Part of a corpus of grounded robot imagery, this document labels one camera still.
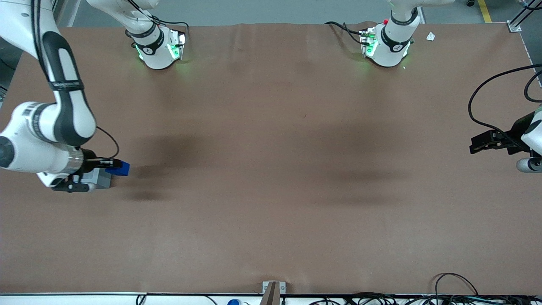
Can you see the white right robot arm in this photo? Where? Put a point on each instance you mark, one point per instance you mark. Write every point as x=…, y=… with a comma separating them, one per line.
x=63, y=118

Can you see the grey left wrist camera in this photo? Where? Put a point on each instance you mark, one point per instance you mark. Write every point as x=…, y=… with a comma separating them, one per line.
x=527, y=165

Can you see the gray square base block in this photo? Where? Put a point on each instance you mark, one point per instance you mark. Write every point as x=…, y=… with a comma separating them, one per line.
x=103, y=180

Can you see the aluminium frame post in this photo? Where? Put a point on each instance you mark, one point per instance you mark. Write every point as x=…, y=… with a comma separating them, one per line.
x=518, y=17

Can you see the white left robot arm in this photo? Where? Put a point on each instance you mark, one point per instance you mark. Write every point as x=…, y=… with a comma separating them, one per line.
x=391, y=51

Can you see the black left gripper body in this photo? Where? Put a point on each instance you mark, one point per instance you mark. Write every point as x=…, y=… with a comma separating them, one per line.
x=517, y=129

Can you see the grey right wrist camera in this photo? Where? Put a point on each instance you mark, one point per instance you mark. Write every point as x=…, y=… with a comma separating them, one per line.
x=76, y=186

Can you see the blue plastic part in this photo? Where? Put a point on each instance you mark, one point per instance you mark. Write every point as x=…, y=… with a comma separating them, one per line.
x=120, y=171

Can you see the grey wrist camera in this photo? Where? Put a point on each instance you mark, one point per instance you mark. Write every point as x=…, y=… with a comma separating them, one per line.
x=527, y=165
x=76, y=186

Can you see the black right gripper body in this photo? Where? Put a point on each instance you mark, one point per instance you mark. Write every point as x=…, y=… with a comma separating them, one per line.
x=89, y=163

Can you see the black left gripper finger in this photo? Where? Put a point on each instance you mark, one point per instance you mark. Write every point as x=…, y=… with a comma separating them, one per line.
x=487, y=147
x=487, y=137

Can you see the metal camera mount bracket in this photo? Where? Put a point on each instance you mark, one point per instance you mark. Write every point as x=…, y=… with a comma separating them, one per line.
x=273, y=290

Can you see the brown paper table cover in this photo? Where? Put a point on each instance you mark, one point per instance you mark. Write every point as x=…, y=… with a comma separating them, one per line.
x=271, y=190

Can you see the blue round cap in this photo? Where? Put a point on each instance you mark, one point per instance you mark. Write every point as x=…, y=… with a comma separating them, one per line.
x=233, y=302

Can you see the small white paper scrap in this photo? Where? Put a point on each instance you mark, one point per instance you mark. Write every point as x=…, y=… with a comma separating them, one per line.
x=430, y=36

